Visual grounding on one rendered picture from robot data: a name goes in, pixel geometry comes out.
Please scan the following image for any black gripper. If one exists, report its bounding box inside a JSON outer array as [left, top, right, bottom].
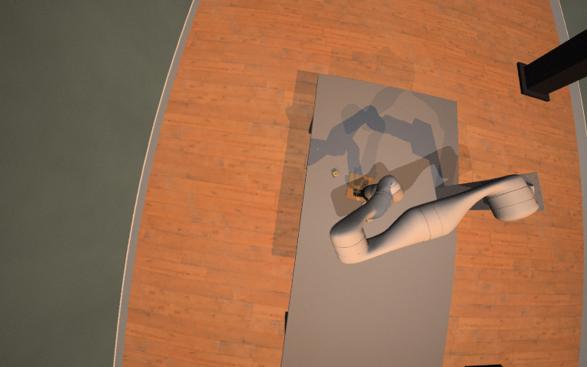
[[353, 186, 367, 200]]

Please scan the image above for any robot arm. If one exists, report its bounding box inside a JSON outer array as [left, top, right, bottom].
[[329, 174, 539, 264]]

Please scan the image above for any orange flat mat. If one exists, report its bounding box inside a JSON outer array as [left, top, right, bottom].
[[345, 173, 375, 202]]

